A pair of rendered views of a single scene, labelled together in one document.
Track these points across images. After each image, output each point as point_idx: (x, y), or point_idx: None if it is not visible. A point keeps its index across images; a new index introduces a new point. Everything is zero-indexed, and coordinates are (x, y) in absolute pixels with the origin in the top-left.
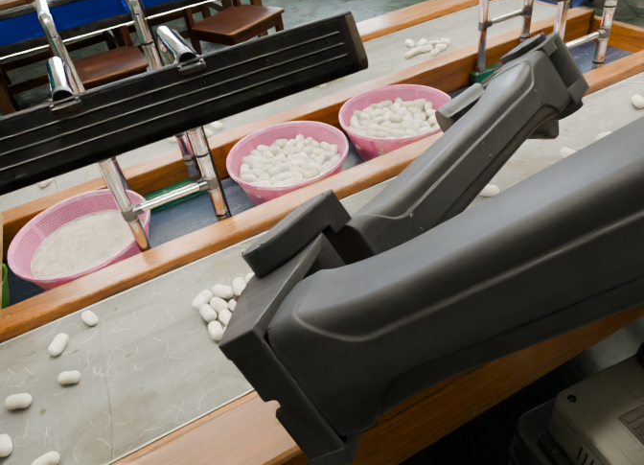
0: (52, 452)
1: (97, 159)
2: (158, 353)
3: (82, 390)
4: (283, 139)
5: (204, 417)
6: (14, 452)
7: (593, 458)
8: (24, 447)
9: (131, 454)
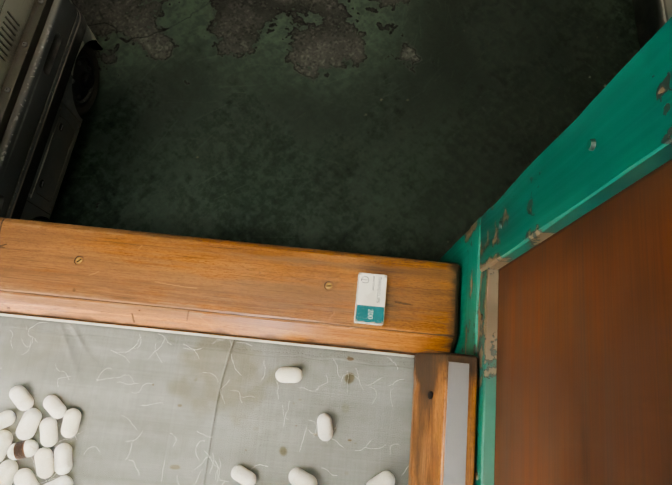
0: (278, 377)
1: None
2: (144, 444)
3: (237, 450)
4: None
5: (138, 320)
6: (318, 416)
7: None
8: (308, 415)
9: (214, 328)
